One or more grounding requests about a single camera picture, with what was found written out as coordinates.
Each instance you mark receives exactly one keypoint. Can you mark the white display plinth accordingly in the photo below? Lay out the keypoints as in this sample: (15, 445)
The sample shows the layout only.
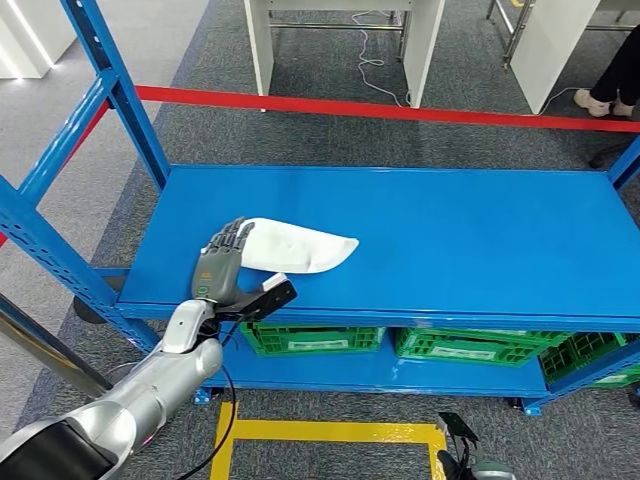
(30, 33)

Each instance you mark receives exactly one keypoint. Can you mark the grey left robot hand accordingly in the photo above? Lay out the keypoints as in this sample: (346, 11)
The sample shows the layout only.
(217, 272)

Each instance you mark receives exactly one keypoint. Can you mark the black chair base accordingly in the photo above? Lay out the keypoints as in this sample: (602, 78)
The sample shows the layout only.
(607, 158)

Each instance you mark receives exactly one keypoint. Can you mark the person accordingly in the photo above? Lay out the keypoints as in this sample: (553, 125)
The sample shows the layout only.
(620, 73)

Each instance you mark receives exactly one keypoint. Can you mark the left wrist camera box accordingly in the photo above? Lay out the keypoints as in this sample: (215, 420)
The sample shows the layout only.
(270, 301)

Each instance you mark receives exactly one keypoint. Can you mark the blue metal shelf rack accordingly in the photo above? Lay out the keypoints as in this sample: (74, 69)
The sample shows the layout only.
(400, 232)

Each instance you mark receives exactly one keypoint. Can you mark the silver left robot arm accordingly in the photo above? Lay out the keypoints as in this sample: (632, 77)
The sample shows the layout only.
(150, 397)

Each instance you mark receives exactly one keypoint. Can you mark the clean yellow floor tape square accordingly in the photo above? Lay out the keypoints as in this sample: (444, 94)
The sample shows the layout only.
(324, 432)

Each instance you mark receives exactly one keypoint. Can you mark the green plastic folding crate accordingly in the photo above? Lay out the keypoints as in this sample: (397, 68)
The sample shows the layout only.
(575, 354)
(612, 379)
(310, 339)
(465, 351)

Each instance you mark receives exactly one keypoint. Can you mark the short red barrier belt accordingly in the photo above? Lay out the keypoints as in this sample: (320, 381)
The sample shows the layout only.
(87, 129)

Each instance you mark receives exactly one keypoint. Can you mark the white curved plastic part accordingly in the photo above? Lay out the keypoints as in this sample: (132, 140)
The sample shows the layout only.
(300, 248)

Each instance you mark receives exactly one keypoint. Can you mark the long red barrier belt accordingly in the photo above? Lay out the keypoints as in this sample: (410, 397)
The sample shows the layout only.
(350, 107)

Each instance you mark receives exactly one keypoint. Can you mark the white desk with metal bars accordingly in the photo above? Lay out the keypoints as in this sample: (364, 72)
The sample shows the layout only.
(550, 46)
(260, 46)

